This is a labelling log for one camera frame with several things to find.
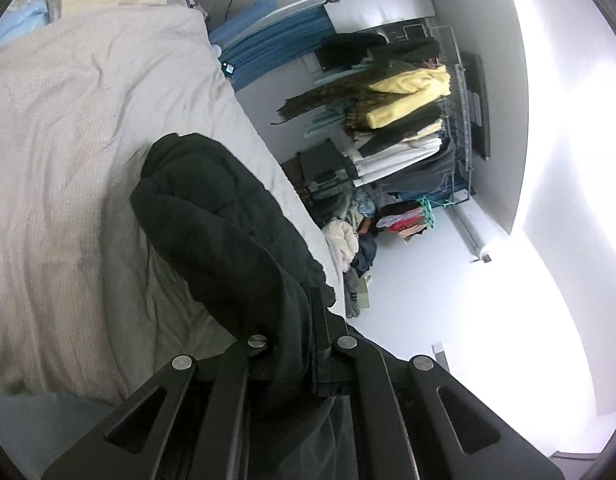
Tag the small device with screen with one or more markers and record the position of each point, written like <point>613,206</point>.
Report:
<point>228,67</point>

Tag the small hanging clothes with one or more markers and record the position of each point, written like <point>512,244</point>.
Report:
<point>403,220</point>

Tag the metal clothes rack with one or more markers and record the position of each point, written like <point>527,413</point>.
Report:
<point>463,110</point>

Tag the pale yellow hanging garment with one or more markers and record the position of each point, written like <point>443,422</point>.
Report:
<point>430,130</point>

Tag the black storage shelf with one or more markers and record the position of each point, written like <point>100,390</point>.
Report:
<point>323,160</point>

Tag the light blue cloth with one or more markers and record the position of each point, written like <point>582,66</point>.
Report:
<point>22,17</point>

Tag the white hanging hoodie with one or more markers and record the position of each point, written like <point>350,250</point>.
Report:
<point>388,160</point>

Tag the yellow fleece hoodie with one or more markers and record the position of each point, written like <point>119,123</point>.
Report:
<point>408,95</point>

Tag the black hanging coat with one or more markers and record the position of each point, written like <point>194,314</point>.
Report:
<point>348,47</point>

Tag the blue rolled yoga mat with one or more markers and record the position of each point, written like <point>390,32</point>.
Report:
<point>248,17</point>

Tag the pile of clothes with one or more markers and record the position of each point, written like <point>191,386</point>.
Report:
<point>343,240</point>

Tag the grey bed blanket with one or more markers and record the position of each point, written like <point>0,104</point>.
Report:
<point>87,160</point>

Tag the black puffer jacket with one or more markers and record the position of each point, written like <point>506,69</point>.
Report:
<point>227,240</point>

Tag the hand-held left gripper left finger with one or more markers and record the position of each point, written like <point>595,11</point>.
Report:
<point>248,355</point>

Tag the black hanging jacket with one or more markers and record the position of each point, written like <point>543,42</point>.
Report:
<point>398,135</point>

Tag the white air conditioner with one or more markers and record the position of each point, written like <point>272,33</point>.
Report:
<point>473,232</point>

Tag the brown patterned scarf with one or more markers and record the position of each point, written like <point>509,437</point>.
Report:
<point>318,97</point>

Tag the dark grey hanging clothes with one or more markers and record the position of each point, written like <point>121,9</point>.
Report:
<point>418,175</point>

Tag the teal hanging garment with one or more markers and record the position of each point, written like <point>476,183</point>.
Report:
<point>333,112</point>

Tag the blue curtain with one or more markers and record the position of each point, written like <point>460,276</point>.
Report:
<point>278,40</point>

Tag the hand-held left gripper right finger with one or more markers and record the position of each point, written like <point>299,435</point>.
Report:
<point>320,360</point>

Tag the green clip hanger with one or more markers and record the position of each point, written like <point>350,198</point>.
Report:
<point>430,210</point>

